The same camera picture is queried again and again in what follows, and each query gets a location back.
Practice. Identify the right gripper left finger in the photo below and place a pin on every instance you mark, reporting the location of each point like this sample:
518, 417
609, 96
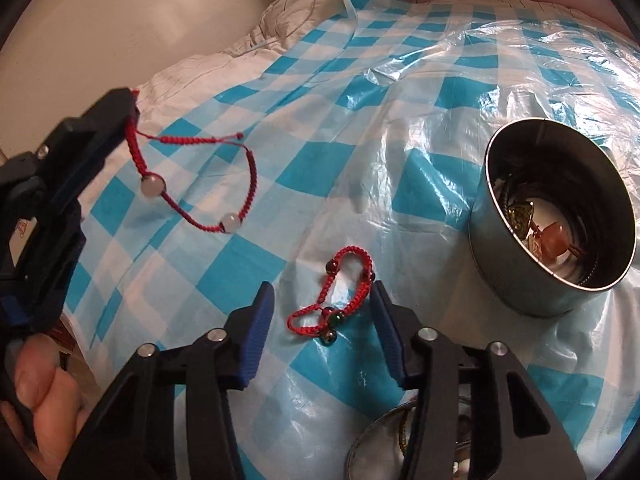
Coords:
130, 432

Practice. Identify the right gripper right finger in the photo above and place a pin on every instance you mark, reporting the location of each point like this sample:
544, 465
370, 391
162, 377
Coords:
514, 435

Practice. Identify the red cord bracelet white beads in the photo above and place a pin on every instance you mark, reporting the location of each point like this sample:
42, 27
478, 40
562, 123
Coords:
153, 185

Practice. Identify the silver metal bangle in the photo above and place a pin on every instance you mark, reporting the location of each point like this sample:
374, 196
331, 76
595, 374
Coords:
379, 452

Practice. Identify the left hand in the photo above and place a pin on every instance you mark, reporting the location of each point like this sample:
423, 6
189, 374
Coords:
54, 398

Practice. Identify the round metal tin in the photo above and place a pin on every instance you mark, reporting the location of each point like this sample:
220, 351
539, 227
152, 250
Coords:
552, 225

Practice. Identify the white quilt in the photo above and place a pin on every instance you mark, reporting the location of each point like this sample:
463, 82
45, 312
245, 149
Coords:
177, 89

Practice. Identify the blue checkered plastic sheet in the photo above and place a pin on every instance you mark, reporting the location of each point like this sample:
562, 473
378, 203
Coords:
370, 131

